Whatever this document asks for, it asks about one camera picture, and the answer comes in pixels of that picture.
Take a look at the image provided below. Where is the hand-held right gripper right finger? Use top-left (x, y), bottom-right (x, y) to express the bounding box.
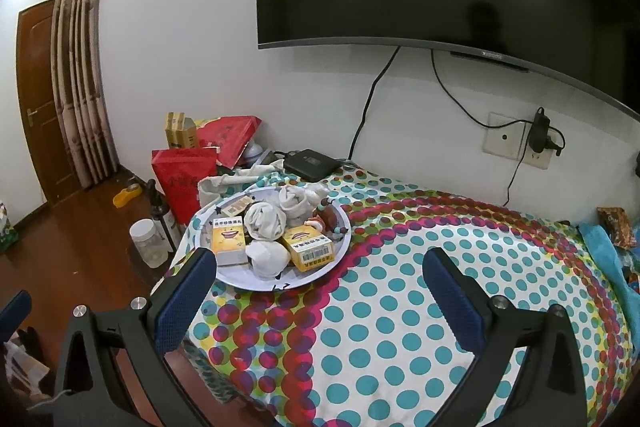
top-left (421, 248), bottom-right (586, 427)

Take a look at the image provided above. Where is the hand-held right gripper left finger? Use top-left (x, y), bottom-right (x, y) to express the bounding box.
top-left (52, 248), bottom-right (218, 427)

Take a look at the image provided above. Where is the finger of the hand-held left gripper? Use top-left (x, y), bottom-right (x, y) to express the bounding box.
top-left (0, 291), bottom-right (33, 344)

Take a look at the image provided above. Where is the white star print plate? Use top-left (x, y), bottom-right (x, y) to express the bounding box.
top-left (189, 186), bottom-right (352, 293)

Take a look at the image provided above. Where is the yellow smile print box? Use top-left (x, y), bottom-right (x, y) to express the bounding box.
top-left (212, 216), bottom-right (247, 266)
top-left (281, 227), bottom-right (335, 273)

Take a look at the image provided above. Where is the white sock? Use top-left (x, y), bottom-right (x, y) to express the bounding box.
top-left (279, 184), bottom-right (327, 222)
top-left (247, 239), bottom-right (292, 281)
top-left (247, 202), bottom-right (289, 241)

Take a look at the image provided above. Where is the polka dot tablecloth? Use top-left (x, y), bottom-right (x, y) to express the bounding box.
top-left (167, 159), bottom-right (640, 427)

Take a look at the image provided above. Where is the glass jar white lid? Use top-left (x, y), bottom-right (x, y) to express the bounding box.
top-left (129, 219), bottom-right (169, 268)

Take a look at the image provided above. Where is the dark glass bottle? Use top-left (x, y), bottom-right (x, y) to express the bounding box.
top-left (144, 180), bottom-right (182, 250)

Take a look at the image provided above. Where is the red paper bag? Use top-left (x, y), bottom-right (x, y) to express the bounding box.
top-left (151, 146), bottom-right (219, 226)

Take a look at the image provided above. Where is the yellow slipper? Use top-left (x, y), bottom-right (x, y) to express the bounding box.
top-left (112, 186), bottom-right (142, 208)

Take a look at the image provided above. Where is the white cloth bag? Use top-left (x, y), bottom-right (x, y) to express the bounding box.
top-left (198, 159), bottom-right (285, 208)

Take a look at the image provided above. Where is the blue cloth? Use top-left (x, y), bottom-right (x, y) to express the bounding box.
top-left (577, 221), bottom-right (640, 304)

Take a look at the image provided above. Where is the yellow carton box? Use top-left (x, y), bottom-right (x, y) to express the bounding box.
top-left (165, 111), bottom-right (199, 151)

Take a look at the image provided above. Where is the red packet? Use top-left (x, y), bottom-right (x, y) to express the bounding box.
top-left (196, 116), bottom-right (262, 168)

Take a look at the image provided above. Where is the brown snack packet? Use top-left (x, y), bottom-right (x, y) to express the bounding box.
top-left (597, 205), bottom-right (637, 251)

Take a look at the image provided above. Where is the black set-top box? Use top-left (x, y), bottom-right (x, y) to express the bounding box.
top-left (283, 149), bottom-right (341, 182)

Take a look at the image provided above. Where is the black power adapter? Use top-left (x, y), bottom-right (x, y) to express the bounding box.
top-left (528, 107), bottom-right (552, 153)

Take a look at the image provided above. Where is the brown wooden door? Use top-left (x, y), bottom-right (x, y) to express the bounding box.
top-left (16, 0), bottom-right (82, 208)

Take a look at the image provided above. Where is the brown striped curtain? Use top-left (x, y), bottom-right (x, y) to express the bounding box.
top-left (50, 0), bottom-right (121, 190)

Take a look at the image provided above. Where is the black adapter cable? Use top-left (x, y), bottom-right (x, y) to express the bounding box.
top-left (505, 129), bottom-right (567, 206)

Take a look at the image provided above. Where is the white wall socket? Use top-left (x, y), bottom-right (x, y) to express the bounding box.
top-left (526, 146), bottom-right (551, 170)

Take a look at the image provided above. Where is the white blank wall plate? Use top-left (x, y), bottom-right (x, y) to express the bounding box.
top-left (482, 111), bottom-right (532, 158)

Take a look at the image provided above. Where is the black television cable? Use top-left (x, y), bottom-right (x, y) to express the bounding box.
top-left (430, 49), bottom-right (537, 128)

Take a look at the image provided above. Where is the black set-top box cable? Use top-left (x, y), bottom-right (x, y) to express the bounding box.
top-left (348, 47), bottom-right (401, 162)

